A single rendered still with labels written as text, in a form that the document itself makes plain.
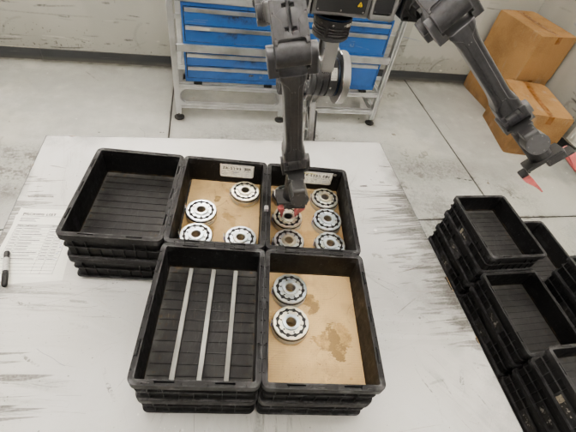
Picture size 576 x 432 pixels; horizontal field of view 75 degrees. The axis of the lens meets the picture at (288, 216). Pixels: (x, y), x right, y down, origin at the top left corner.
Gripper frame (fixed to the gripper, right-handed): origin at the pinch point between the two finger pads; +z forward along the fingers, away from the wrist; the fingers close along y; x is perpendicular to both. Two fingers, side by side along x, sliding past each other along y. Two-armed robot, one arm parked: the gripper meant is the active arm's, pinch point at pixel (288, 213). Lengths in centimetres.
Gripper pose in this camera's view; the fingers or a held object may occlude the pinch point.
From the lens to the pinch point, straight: 130.6
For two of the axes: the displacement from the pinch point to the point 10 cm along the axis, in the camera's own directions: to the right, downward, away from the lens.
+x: -1.4, -7.5, 6.5
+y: 9.8, -0.2, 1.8
